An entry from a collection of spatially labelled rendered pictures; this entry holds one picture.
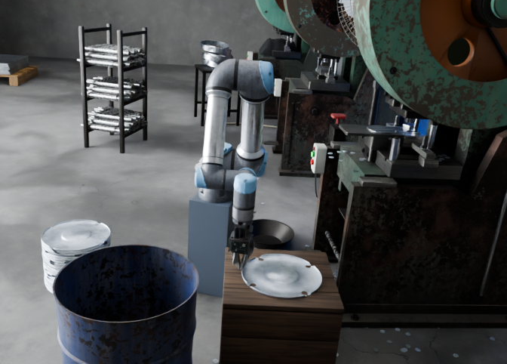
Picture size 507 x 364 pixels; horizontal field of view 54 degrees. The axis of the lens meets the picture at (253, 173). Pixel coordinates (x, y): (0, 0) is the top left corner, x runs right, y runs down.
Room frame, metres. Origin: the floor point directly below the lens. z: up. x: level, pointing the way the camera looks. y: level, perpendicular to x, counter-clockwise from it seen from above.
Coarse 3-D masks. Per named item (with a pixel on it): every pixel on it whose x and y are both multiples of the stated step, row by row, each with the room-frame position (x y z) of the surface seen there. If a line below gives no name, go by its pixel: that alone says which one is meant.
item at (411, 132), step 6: (396, 126) 2.19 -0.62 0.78; (402, 132) 2.09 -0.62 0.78; (408, 132) 2.10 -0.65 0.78; (414, 132) 2.11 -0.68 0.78; (402, 138) 2.07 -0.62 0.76; (408, 138) 2.05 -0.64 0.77; (414, 138) 2.05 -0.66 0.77; (420, 138) 2.05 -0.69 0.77; (402, 144) 2.05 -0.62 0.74; (408, 144) 2.05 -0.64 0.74
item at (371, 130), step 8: (344, 128) 2.08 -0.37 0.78; (352, 128) 2.09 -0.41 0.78; (360, 128) 2.10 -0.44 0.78; (368, 128) 2.10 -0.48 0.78; (376, 128) 2.11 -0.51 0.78; (384, 128) 2.12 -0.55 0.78; (392, 128) 2.13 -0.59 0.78; (368, 136) 2.03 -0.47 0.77; (376, 136) 2.04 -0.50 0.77; (384, 136) 2.04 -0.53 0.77; (392, 136) 2.04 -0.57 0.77; (400, 136) 2.05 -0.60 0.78; (368, 144) 2.09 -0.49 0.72; (376, 144) 2.06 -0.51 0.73; (384, 144) 2.06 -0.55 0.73; (368, 152) 2.07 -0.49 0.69; (368, 160) 2.06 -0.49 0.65
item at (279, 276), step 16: (272, 256) 1.71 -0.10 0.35; (288, 256) 1.71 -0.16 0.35; (256, 272) 1.58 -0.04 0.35; (272, 272) 1.58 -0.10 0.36; (288, 272) 1.59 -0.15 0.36; (304, 272) 1.61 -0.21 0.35; (256, 288) 1.48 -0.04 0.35; (272, 288) 1.48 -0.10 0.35; (288, 288) 1.49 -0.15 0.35; (304, 288) 1.50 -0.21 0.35
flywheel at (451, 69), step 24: (432, 0) 1.71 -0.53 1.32; (456, 0) 1.72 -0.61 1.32; (480, 0) 1.62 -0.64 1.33; (504, 0) 1.59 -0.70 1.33; (432, 24) 1.71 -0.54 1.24; (456, 24) 1.72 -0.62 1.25; (480, 24) 1.69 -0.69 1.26; (504, 24) 1.62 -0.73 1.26; (432, 48) 1.71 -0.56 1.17; (480, 48) 1.73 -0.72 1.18; (504, 48) 1.74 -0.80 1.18; (456, 72) 1.72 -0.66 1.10; (480, 72) 1.73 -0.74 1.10; (504, 72) 1.74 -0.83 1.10
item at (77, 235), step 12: (48, 228) 2.02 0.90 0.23; (60, 228) 2.03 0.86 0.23; (72, 228) 2.04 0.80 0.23; (84, 228) 2.05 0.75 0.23; (96, 228) 2.06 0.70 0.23; (108, 228) 2.06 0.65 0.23; (48, 240) 1.91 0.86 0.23; (60, 240) 1.92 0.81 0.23; (72, 240) 1.92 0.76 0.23; (84, 240) 1.94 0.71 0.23; (96, 240) 1.95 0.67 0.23
